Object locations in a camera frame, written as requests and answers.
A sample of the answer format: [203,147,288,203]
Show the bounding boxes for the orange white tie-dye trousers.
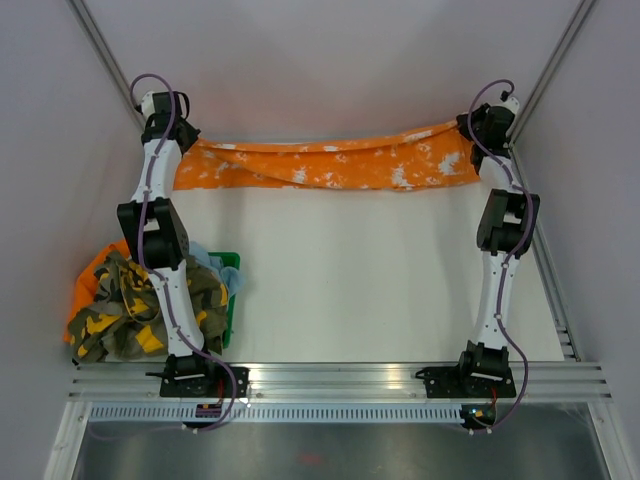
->
[174,121,479,191]

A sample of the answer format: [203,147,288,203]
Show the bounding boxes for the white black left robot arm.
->
[117,91,218,397]

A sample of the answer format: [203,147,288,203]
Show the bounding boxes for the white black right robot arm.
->
[455,93,540,396]

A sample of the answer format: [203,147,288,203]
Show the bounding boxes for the camouflage trousers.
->
[68,251,229,363]

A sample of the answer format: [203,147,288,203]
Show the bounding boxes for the green plastic bin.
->
[207,252,245,349]

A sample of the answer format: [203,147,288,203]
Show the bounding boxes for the orange garment in pile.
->
[64,239,130,357]

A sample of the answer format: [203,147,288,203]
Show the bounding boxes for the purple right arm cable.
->
[444,78,532,435]

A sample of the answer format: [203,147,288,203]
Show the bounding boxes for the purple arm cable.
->
[89,73,237,441]
[444,78,532,435]

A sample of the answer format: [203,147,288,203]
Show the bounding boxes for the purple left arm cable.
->
[89,73,237,441]

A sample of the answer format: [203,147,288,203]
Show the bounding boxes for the left aluminium frame post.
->
[66,0,144,130]

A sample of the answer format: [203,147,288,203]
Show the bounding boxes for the aluminium frame post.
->
[511,0,599,145]
[66,0,144,130]

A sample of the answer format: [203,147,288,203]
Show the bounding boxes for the right aluminium frame post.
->
[511,0,599,145]

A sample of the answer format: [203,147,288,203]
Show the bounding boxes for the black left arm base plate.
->
[159,365,250,398]

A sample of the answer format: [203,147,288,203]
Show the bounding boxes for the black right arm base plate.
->
[414,366,517,399]

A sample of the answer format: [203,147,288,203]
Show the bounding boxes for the aluminium mounting rail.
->
[66,361,613,403]

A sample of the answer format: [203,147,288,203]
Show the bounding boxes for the white slotted cable duct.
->
[89,402,462,424]

